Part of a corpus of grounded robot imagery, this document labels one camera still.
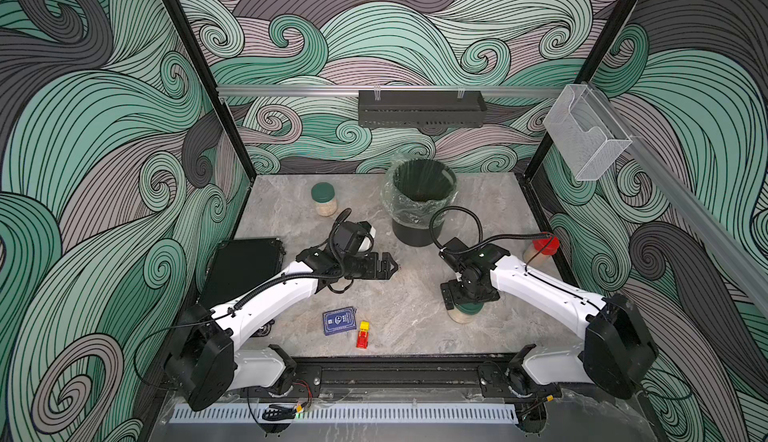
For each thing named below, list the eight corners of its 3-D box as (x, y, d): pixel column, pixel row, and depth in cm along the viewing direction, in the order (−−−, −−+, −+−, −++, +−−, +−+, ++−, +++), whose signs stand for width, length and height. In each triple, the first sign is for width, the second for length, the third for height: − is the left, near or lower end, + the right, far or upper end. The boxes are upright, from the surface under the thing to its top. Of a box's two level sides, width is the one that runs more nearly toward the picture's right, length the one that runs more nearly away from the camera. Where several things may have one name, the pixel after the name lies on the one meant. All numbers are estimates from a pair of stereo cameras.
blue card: (325, 336, 82) (323, 334, 80) (323, 315, 86) (322, 312, 84) (359, 329, 83) (359, 326, 82) (356, 308, 87) (355, 305, 86)
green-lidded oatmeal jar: (314, 216, 109) (309, 199, 101) (317, 199, 114) (313, 182, 107) (336, 216, 109) (332, 199, 101) (338, 199, 114) (335, 182, 107)
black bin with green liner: (383, 252, 100) (384, 205, 81) (382, 207, 113) (383, 157, 94) (447, 252, 100) (463, 205, 81) (439, 207, 113) (451, 157, 94)
